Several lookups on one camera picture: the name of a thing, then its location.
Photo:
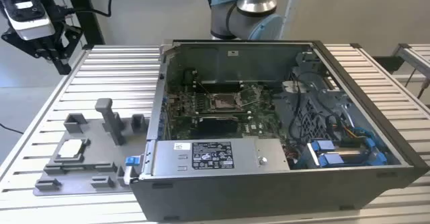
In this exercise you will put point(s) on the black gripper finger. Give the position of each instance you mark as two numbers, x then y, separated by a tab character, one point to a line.
20	44
72	37

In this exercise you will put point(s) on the silver power supply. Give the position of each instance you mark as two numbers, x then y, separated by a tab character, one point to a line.
167	158

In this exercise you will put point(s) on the black frame post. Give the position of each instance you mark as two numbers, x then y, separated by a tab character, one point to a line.
91	27

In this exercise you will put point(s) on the black fan shroud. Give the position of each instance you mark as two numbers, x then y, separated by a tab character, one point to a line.
313	123

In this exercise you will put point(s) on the metal slat side table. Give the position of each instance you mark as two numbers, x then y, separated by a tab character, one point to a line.
414	55

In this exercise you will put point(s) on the black heatsink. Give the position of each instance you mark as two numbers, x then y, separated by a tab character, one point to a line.
216	124

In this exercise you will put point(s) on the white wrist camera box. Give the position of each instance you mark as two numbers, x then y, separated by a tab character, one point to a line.
33	30

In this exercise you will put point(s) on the CPU socket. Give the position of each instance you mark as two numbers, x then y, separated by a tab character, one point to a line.
224	102

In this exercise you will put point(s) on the blue case latch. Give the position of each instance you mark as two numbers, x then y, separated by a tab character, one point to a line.
131	160

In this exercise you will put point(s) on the green motherboard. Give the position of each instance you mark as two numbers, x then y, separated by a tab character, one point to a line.
262	123

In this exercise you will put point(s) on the grey parts rack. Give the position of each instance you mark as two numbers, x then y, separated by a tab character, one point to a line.
98	133

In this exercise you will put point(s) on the blue disk carrier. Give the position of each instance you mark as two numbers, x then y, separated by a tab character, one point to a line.
325	144
330	158

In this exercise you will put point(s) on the silver metal bracket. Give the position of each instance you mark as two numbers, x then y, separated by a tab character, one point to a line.
290	86

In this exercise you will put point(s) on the black PC case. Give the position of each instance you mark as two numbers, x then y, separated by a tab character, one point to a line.
235	198

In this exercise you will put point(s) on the silver CPU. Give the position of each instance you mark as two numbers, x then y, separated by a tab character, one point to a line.
71	148

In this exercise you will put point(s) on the black RAM slot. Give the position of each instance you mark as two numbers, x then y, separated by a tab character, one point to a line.
218	83
222	112

